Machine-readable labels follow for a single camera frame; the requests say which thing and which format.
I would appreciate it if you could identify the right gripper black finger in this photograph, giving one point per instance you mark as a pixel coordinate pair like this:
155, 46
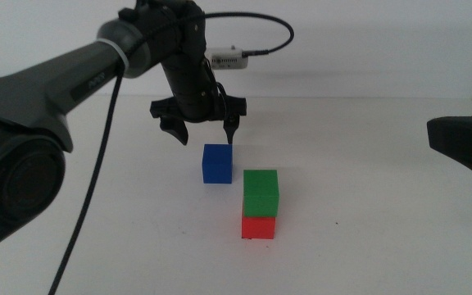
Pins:
469, 143

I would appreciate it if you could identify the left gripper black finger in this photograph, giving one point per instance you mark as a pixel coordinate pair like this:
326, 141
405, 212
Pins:
176, 129
231, 127

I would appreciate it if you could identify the blue cube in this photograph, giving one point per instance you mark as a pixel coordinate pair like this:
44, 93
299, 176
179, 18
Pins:
217, 164

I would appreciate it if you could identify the green cube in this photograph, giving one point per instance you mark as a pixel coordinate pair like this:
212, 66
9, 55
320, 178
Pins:
261, 192

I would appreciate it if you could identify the red cube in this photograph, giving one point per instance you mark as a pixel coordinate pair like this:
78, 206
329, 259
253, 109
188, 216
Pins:
258, 228

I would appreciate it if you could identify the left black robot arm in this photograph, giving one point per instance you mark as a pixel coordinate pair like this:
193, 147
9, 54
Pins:
35, 94

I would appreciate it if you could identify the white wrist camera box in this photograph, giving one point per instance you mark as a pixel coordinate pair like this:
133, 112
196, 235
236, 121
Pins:
228, 58

